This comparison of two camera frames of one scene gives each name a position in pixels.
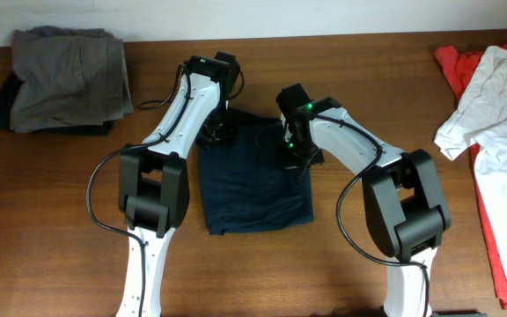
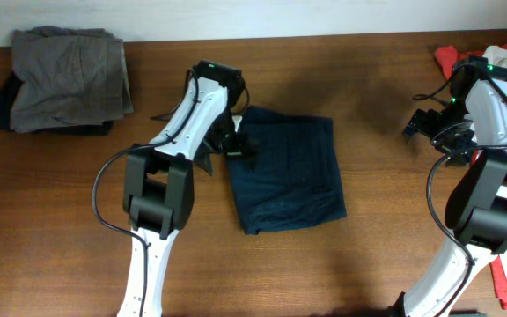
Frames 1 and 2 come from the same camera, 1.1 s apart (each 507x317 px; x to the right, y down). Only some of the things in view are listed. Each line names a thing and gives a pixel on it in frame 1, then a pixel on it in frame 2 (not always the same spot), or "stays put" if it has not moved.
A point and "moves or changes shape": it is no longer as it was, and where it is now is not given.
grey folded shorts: x=68 y=76 stays put
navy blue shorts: x=249 y=184 moves or changes shape
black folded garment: x=4 y=104 stays put
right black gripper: x=286 y=159 -> x=460 y=151
